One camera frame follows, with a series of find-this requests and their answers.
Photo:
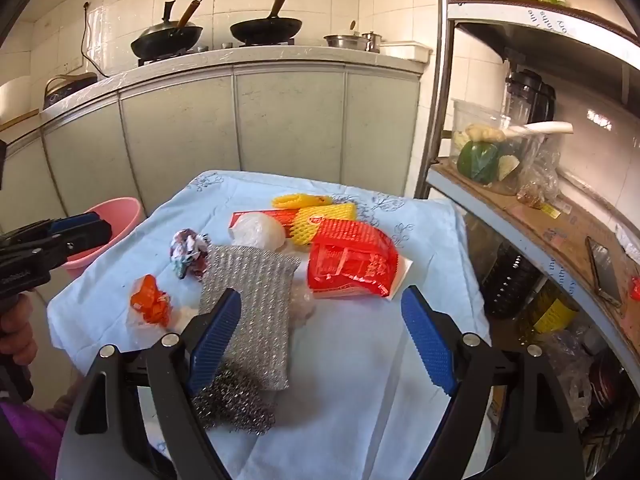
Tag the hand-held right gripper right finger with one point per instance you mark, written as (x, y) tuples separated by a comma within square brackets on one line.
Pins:
[(430, 340)]

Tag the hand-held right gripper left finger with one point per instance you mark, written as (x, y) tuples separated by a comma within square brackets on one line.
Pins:
[(215, 340)]

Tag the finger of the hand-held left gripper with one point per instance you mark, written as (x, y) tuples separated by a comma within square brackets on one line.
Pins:
[(77, 222), (85, 242)]

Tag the pink plastic basin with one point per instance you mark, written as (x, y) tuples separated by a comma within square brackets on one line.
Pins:
[(120, 215)]

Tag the yellow foam fruit net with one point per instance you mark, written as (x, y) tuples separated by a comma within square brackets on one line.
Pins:
[(320, 227), (300, 201)]

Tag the person's left forearm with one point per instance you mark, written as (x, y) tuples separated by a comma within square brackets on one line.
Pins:
[(27, 440)]

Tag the person's left hand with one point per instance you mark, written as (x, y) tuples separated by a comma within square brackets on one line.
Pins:
[(17, 332)]

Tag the silver mesh scouring pad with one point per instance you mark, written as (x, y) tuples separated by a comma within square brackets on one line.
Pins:
[(260, 300)]

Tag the steel wool scrubber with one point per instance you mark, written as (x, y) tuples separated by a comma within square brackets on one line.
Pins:
[(240, 405)]

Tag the orange plastic wrapper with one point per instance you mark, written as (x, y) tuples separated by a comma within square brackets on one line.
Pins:
[(150, 300)]

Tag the crumpled colourful wrapper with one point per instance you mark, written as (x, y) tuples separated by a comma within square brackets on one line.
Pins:
[(185, 255)]

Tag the light blue floral cloth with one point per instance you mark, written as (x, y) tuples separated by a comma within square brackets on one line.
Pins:
[(350, 385)]

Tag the clear crumpled plastic bag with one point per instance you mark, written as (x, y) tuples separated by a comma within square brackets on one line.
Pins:
[(302, 305)]

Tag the dark liquid bottle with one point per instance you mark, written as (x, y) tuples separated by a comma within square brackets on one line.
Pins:
[(510, 280)]

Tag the red mesh packaging bag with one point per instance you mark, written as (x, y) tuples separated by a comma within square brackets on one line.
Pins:
[(350, 260)]

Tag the white crumpled plastic bag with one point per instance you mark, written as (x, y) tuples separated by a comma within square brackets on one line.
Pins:
[(260, 232)]

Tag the wooden board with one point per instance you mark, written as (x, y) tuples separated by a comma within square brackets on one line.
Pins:
[(20, 117)]

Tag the yellow cooking oil bottle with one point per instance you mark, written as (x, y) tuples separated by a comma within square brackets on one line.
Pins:
[(550, 312)]

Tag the red cardboard box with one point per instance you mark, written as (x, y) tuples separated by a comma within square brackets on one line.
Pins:
[(244, 217)]

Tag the white round appliance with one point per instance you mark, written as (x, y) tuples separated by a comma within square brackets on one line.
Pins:
[(17, 95)]

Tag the cardboard shelf liner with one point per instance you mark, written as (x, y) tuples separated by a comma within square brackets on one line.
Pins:
[(520, 225)]

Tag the green pepper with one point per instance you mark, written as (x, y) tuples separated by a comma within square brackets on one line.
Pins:
[(477, 160)]

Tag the smartphone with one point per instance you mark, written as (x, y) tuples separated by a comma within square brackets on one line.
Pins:
[(604, 270)]

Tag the pale vegetable piece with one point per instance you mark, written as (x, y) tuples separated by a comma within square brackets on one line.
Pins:
[(507, 166)]

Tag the clear bag of spices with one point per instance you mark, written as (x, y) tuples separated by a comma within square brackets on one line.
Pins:
[(540, 175)]

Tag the ginger root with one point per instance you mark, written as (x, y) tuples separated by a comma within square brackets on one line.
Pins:
[(485, 133)]

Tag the grey kitchen cabinet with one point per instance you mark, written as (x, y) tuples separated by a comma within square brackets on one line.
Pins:
[(280, 125)]

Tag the clear plastic container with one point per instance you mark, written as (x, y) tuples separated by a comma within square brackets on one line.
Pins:
[(470, 115)]

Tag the black blender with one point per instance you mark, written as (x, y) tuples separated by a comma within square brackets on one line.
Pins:
[(530, 95)]

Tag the white rectangular container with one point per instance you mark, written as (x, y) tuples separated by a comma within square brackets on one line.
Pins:
[(405, 51)]

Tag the small steel pot with lid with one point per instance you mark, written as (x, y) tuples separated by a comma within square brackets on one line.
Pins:
[(372, 41)]

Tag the wide steel pot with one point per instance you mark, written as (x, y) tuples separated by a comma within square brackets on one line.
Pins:
[(344, 41)]

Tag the metal shelf rack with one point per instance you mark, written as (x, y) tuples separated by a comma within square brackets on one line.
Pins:
[(540, 30)]

